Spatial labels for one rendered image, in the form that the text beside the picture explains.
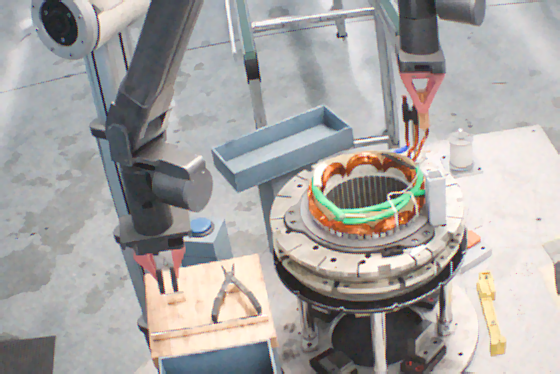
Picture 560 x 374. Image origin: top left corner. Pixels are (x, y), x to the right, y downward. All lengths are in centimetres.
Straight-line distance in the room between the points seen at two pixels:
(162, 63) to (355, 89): 296
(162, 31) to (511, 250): 103
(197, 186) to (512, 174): 107
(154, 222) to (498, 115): 270
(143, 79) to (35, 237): 247
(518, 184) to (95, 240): 186
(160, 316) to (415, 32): 57
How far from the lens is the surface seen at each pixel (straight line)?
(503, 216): 193
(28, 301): 321
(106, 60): 156
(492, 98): 388
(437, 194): 136
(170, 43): 104
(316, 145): 168
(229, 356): 130
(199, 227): 155
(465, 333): 163
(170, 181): 113
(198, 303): 137
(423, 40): 122
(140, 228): 121
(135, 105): 110
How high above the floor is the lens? 197
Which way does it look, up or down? 35 degrees down
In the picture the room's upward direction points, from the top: 9 degrees counter-clockwise
